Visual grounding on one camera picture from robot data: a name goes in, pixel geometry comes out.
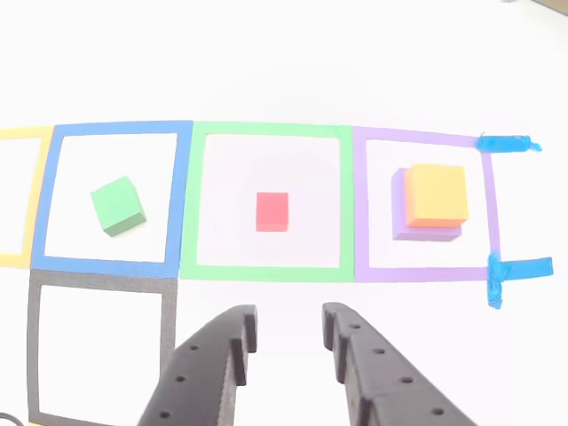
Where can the purple square block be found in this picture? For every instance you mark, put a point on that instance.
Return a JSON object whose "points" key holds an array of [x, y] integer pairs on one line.
{"points": [[397, 222]]}

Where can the small red cube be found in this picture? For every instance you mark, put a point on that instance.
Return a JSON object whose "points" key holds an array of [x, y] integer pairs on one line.
{"points": [[272, 210]]}

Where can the green cube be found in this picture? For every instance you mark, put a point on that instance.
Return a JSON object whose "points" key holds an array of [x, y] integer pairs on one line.
{"points": [[116, 204]]}

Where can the orange square block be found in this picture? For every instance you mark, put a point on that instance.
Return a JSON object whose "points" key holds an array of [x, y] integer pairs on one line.
{"points": [[437, 191]]}

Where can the blue tape strip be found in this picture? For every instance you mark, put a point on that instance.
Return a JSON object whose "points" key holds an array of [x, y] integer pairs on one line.
{"points": [[523, 268], [506, 143]]}

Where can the black square frame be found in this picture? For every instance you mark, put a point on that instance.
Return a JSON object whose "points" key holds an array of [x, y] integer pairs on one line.
{"points": [[33, 355]]}

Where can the green square frame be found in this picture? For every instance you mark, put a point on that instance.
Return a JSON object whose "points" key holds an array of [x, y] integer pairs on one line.
{"points": [[188, 213]]}

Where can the purple square frame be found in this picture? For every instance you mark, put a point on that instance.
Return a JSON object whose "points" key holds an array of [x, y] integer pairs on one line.
{"points": [[359, 213]]}

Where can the blue square frame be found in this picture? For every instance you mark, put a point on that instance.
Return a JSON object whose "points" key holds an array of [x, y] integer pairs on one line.
{"points": [[44, 213]]}

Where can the orange square frame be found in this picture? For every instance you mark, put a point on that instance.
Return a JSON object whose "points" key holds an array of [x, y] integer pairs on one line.
{"points": [[35, 199]]}

